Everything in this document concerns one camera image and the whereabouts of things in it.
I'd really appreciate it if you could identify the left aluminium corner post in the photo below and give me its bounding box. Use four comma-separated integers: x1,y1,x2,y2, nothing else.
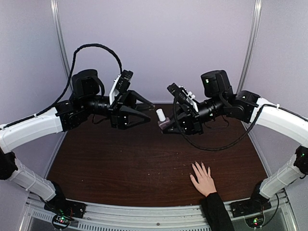
50,0,78,96

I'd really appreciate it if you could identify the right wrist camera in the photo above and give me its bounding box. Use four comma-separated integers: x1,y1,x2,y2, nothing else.
167,83,199,113

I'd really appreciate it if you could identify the aluminium corner post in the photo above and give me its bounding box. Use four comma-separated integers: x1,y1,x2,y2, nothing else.
50,0,78,96
237,0,263,93

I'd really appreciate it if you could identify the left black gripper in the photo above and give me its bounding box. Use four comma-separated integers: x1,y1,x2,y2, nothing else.
82,89,155,129

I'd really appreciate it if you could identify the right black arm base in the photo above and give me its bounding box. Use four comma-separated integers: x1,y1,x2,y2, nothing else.
230,181,271,218

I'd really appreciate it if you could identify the purple nail polish bottle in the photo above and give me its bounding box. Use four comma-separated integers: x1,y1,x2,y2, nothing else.
158,117,170,130

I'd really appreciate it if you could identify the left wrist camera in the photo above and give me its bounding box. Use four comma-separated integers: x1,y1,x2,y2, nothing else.
109,70,133,105

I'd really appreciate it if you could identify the aluminium front rail frame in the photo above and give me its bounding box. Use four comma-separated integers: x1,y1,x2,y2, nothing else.
17,191,299,231

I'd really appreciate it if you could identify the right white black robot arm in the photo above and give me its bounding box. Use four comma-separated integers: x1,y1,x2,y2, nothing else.
156,70,308,213

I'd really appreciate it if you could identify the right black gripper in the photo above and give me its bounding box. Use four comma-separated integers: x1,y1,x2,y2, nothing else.
161,93,226,135

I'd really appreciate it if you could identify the black sleeved forearm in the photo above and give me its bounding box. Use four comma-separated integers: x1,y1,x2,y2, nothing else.
201,192,235,231

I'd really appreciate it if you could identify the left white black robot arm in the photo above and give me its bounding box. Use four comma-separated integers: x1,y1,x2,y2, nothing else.
0,69,154,214

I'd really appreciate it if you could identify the left black braided cable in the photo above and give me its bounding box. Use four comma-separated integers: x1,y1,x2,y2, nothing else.
33,43,123,120

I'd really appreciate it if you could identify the white nail polish cap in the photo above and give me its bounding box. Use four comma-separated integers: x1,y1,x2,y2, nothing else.
156,108,166,122

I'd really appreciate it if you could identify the right black braided cable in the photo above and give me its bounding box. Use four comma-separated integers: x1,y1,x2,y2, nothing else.
172,97,263,151

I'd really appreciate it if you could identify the left green circuit board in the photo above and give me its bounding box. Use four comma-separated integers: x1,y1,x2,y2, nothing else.
51,215,74,230

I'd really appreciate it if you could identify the person's bare hand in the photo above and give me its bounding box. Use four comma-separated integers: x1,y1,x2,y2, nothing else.
190,162,217,197

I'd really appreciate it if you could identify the green circuit board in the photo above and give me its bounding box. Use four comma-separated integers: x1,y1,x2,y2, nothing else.
245,215,265,229
51,215,74,230

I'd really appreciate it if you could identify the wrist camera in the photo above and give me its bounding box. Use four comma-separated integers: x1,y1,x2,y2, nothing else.
109,70,133,105
167,83,199,113

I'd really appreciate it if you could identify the right green circuit board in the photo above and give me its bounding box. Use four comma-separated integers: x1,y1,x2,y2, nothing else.
245,215,265,229

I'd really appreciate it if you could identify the black braided cable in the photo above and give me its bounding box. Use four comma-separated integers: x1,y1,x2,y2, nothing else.
172,97,263,151
33,43,123,120

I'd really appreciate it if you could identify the right aluminium corner post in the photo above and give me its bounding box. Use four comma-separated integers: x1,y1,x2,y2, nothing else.
237,0,263,93

